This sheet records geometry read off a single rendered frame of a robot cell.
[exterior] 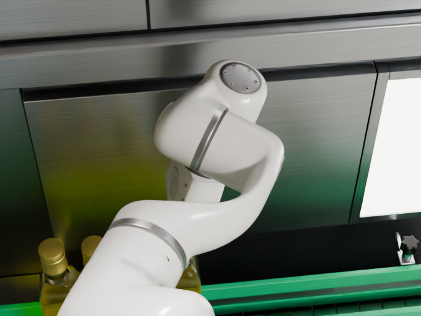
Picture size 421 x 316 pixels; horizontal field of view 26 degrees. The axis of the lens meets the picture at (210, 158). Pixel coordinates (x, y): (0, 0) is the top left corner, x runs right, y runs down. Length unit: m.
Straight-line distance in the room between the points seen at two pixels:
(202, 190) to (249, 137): 0.16
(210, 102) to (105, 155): 0.33
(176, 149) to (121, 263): 0.18
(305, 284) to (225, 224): 0.56
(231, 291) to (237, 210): 0.54
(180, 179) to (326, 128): 0.27
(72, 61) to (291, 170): 0.38
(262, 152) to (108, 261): 0.22
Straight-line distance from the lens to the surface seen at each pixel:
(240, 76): 1.03
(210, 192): 1.11
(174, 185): 1.16
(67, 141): 1.26
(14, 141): 1.31
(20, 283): 1.57
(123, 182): 1.34
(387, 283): 1.51
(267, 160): 0.95
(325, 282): 1.46
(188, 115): 0.96
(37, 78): 1.19
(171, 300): 0.79
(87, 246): 1.24
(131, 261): 0.84
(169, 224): 0.87
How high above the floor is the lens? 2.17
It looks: 50 degrees down
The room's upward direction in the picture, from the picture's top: straight up
